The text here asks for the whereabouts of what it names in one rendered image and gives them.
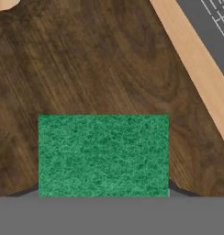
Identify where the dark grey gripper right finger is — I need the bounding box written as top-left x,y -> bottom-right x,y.
168,179 -> 201,197

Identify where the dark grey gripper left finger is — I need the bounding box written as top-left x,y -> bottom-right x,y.
8,182 -> 39,198

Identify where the green scrubbing sponge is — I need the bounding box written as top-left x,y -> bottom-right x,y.
38,114 -> 171,198

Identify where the dark wooden cutting board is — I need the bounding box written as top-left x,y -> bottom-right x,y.
0,0 -> 224,197

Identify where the pale tan round object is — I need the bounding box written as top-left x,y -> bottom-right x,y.
0,0 -> 21,13

